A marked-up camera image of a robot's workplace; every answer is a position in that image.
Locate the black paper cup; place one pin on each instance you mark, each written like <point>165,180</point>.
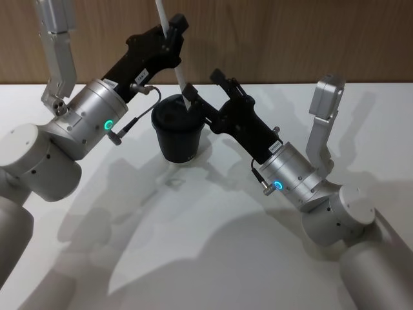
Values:
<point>179,145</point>

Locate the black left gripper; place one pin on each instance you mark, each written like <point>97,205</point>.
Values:
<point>138,58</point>

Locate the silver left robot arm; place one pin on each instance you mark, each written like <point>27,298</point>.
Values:
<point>93,109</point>

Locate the white drinking straw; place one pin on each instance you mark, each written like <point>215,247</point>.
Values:
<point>182,79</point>

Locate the black plastic cup lid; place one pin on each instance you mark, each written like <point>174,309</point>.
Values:
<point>174,116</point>

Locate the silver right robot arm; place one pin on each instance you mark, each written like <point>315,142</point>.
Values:
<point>290,174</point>

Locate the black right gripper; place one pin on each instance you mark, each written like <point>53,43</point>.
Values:
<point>245,129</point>

